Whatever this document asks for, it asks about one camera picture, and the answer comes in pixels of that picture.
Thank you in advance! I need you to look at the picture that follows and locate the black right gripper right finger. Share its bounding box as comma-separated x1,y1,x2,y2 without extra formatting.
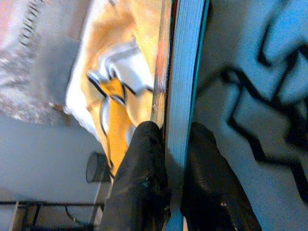
180,122,263,231

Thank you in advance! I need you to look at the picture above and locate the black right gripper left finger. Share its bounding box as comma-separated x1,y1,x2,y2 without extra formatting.
100,120,173,231

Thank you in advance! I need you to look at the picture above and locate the grey brown fuzzy rug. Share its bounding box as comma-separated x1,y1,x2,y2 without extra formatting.
0,0,81,122

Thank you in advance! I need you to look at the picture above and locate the black metal wire rack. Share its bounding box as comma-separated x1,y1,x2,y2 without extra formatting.
0,200,104,231

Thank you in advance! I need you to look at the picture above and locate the printed white headboard panel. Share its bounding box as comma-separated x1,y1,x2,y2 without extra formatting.
192,0,308,231

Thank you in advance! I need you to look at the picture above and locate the book with teal cover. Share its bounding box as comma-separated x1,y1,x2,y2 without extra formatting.
151,0,211,231

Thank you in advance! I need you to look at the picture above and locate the black mesh waste bin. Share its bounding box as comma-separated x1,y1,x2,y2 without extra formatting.
85,151,108,184

